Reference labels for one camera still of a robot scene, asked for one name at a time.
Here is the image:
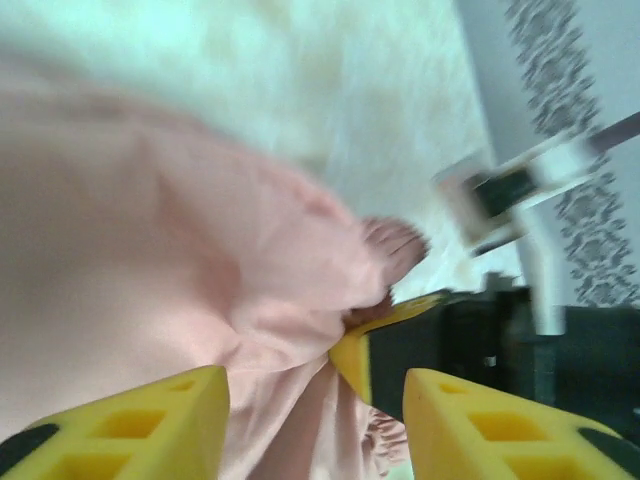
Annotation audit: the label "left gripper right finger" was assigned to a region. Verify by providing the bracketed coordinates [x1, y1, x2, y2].
[402, 368, 640, 480]

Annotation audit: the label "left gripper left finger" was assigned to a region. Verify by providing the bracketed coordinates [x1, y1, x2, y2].
[0, 364, 231, 480]

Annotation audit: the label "pink shorts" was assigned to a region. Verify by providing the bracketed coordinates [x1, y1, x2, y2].
[0, 47, 434, 480]

